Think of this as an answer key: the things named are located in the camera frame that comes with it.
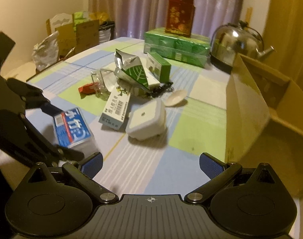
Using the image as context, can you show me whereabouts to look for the blue and white medicine box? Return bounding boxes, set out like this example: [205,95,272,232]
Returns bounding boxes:
[53,107,95,151]

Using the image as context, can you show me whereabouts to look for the red wedding candy packet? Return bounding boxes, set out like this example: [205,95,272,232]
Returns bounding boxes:
[78,83,99,95]

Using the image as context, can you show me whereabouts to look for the long white ointment box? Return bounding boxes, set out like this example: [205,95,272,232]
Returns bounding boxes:
[99,84,131,131]

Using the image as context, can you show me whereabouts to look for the white square plastic device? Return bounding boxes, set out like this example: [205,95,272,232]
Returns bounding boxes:
[126,98,167,141]

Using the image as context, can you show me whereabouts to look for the white plastic spoon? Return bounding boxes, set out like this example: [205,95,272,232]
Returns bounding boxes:
[164,90,187,107]

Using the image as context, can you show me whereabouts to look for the silver green foil pouch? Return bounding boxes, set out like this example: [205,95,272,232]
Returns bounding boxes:
[114,49,149,91]

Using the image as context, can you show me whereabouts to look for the black cable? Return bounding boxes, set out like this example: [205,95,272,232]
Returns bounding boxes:
[135,81,174,98]

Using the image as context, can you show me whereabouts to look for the crumpled silver foil bag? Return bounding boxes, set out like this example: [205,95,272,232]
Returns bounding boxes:
[32,31,59,71]

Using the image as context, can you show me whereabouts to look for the clear plastic wrapper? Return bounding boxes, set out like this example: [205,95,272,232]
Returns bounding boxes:
[91,69,117,99]

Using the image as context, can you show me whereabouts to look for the open brown cardboard box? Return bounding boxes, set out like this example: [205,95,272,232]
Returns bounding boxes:
[225,55,303,199]

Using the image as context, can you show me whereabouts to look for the brown cardboard boxes pile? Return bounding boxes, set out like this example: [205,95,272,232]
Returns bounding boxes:
[46,11,115,59]

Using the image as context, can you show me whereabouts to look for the white green medicine box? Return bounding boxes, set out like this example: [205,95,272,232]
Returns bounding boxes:
[143,66,161,90]

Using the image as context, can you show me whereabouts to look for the small green carton box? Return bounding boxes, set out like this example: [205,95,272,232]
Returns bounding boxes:
[147,52,171,83]

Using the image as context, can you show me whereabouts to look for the large green wrapped box pack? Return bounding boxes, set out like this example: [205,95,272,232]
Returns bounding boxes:
[143,27,210,68]

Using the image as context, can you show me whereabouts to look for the stainless steel kettle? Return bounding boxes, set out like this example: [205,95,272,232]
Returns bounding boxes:
[210,21,275,73]

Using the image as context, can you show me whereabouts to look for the purple curtain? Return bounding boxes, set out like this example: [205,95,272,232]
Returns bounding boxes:
[88,0,243,39]

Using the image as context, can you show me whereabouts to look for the red gold gift box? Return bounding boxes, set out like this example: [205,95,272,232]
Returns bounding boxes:
[165,0,195,37]

